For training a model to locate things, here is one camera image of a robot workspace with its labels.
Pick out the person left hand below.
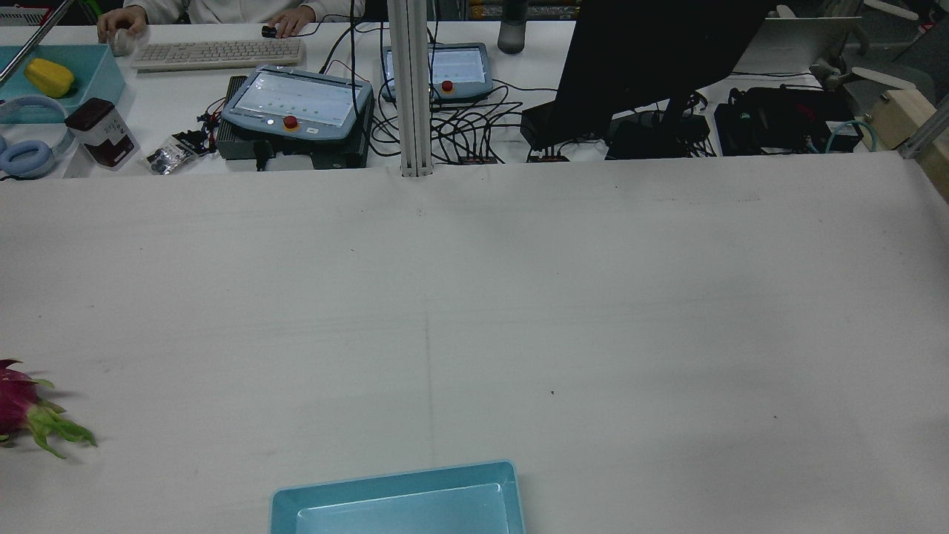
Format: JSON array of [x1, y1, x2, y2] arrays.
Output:
[[268, 6, 318, 38]]

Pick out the person right hand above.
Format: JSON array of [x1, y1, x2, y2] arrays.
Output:
[[97, 6, 149, 45]]

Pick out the red dragon fruit green leaves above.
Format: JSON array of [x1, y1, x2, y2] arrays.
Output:
[[0, 359, 98, 459]]

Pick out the blue storage bin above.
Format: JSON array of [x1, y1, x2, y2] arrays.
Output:
[[0, 44, 127, 113]]

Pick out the person white sweater torso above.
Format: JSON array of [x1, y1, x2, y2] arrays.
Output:
[[122, 0, 368, 24]]

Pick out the large grey teach pendant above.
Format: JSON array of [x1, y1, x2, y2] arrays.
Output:
[[220, 65, 374, 143]]

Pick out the white computer keyboard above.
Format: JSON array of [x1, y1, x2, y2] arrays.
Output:
[[131, 37, 306, 73]]

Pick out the thin metal rod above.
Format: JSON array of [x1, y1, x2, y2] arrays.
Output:
[[0, 0, 75, 84]]

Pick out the yellow bell pepper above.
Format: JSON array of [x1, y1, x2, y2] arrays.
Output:
[[24, 58, 76, 99]]

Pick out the dark red white box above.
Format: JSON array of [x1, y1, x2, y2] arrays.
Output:
[[65, 97, 140, 170]]

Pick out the clear bag black parts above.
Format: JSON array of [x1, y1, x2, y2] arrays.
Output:
[[145, 133, 197, 176]]

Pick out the light blue headphones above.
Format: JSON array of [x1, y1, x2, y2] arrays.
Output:
[[0, 95, 75, 180]]

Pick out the small grey teach pendant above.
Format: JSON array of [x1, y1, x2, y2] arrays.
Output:
[[382, 42, 495, 103]]

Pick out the grey drink bottle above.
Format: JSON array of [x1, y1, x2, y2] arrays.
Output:
[[497, 0, 529, 54]]

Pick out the black computer monitor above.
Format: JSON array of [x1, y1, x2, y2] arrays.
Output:
[[552, 0, 776, 149]]

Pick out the black power adapter box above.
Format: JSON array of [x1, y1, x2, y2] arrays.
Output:
[[604, 111, 712, 160]]

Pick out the black equipment bag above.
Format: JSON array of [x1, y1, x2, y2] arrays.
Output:
[[715, 87, 864, 156]]

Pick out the light blue plastic bin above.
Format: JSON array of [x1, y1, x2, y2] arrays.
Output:
[[268, 460, 526, 534]]

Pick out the white office chair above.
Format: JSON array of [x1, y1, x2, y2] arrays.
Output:
[[771, 0, 916, 93]]

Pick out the light wooden box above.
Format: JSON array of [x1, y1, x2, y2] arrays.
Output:
[[864, 89, 939, 153]]

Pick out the vertical aluminium profile post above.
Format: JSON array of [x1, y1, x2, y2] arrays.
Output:
[[387, 0, 434, 179]]

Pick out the red black wire connector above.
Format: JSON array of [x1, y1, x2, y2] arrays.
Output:
[[194, 104, 228, 154]]

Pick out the black cable bundle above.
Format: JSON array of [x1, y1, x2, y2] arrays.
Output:
[[371, 82, 557, 164]]

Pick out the teal cable loop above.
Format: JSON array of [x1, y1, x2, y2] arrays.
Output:
[[825, 120, 879, 154]]

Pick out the aluminium frame rail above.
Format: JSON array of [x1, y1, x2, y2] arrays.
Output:
[[899, 115, 949, 160]]

